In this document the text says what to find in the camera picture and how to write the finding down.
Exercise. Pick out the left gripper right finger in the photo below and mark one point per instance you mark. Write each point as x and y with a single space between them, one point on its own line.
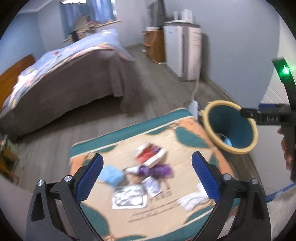
251 221

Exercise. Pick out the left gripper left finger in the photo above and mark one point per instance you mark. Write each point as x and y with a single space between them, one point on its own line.
43 219

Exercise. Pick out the silver foil packet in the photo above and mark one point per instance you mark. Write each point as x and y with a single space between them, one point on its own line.
129 197

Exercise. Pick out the purple spray bottle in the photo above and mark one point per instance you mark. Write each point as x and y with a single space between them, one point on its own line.
158 171

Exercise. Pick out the red white tissue box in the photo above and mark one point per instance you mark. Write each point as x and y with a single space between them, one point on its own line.
149 154

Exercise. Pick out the blue glove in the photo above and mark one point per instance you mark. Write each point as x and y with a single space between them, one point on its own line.
224 139

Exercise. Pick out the yellow teal trash bin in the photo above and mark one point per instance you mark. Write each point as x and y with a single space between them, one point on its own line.
223 117

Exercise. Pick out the person's right hand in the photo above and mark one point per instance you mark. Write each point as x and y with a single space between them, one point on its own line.
287 156

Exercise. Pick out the light blue crumpled mask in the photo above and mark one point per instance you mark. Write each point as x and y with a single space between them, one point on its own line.
111 175

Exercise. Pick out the wooden chair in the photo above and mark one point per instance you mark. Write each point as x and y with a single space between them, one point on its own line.
9 159

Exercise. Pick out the patterned teal orange cushion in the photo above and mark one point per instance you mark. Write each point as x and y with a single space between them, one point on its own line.
163 218

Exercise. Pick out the white power strip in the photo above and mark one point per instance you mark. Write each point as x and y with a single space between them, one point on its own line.
193 108

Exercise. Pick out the small white printed packet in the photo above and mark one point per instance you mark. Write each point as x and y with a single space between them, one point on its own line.
151 186

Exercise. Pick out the white air purifier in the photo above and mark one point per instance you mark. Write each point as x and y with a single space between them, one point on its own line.
183 48

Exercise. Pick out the white wifi router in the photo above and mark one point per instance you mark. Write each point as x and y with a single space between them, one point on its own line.
186 16

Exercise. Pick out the wooden headboard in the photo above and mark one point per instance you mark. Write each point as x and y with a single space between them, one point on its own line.
9 77

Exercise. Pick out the wooden side cabinet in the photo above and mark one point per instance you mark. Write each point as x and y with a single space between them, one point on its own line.
154 45

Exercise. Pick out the bed with brown cover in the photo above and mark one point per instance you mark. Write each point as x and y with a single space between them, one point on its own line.
95 75

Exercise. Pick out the black monitor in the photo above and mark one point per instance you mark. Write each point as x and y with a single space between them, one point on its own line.
157 13

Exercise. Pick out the light blue quilt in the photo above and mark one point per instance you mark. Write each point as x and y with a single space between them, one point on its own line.
52 60

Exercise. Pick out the clothes pile on windowsill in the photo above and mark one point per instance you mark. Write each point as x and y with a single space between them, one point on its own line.
83 26

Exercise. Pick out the blue window curtain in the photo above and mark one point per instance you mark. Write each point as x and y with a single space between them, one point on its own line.
98 11

